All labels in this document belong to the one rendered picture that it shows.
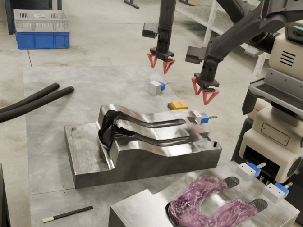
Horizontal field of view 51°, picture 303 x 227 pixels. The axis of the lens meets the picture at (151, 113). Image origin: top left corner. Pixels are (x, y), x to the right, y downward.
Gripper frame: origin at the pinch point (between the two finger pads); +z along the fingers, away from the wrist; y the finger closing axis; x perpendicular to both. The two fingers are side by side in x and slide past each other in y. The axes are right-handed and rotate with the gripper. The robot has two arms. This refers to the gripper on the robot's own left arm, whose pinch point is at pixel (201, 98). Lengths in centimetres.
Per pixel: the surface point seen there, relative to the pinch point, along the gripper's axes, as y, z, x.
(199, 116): 2.5, 7.3, -0.7
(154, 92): -25.9, 11.2, -9.8
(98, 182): 28, 11, -48
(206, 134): 18.0, 4.5, -6.2
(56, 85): -34, 10, -55
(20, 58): -256, 95, -73
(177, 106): -8.4, 9.1, -5.6
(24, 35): -283, 79, -68
